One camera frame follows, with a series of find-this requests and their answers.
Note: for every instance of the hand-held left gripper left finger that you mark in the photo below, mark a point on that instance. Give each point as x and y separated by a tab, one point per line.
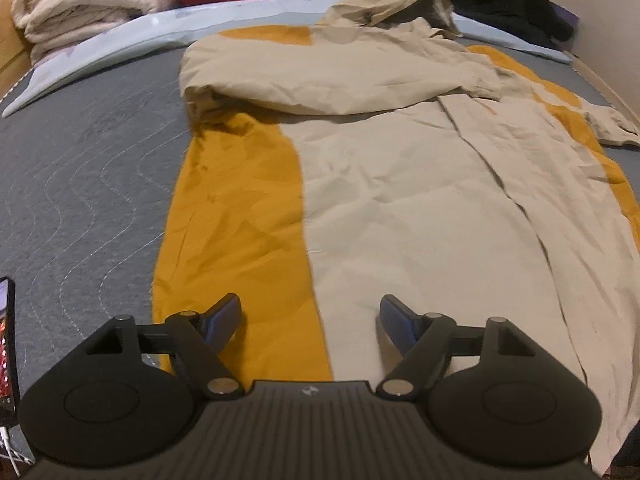
224	316

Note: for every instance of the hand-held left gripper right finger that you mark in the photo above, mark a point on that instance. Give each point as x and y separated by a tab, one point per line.
395	317

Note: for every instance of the beige and mustard jacket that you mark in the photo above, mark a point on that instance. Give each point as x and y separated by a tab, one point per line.
400	185

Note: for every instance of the grey quilted bed cover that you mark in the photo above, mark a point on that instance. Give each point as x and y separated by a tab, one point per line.
75	185

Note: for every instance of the smartphone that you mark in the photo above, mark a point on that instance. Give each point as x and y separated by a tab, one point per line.
6	340

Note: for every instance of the light blue bed sheet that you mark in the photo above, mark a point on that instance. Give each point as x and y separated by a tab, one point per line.
125	40

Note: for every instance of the black garment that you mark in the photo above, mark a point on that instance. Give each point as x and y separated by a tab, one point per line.
505	5

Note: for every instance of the folded cream blanket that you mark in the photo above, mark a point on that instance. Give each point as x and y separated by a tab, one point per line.
85	5

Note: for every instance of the purple cloth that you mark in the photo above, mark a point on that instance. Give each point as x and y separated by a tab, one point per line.
567	15

